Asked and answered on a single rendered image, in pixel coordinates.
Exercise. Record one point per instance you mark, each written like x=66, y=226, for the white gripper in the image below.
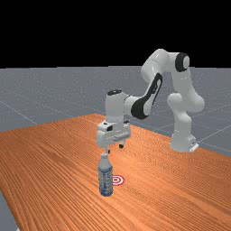
x=112, y=134

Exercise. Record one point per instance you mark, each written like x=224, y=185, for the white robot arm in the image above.
x=182, y=90

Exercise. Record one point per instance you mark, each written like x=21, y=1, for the clear plastic bottle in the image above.
x=105, y=176

